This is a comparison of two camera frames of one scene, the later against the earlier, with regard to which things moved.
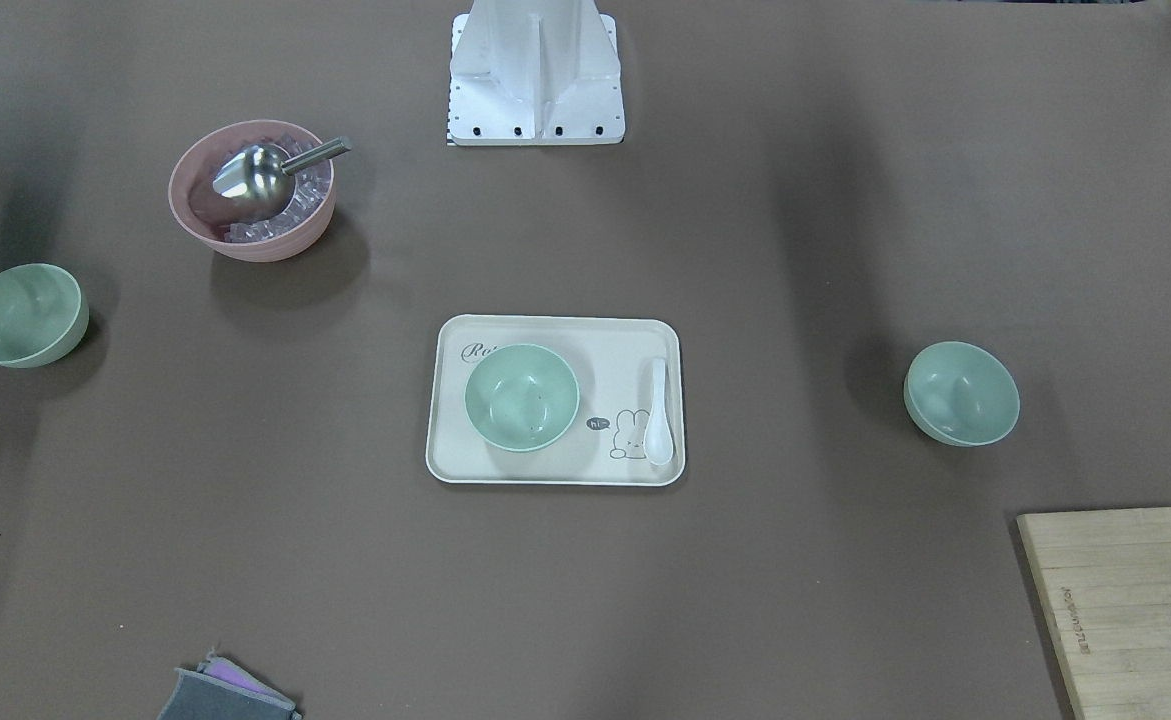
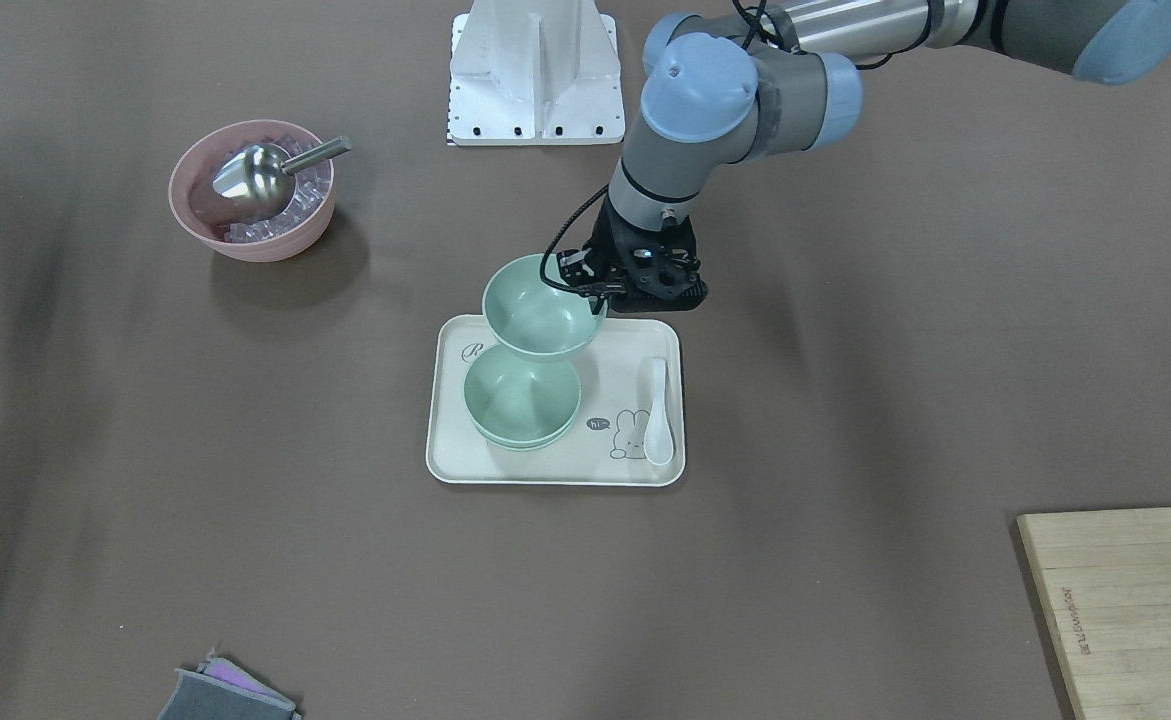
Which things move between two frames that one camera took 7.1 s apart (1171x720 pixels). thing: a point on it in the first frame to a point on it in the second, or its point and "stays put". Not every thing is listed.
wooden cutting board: x=1127 y=592 stays put
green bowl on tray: x=521 y=398 stays put
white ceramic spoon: x=658 y=444 stays put
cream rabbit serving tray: x=611 y=357 stays put
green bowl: x=27 y=315 to x=522 y=401
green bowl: x=961 y=394 to x=532 y=317
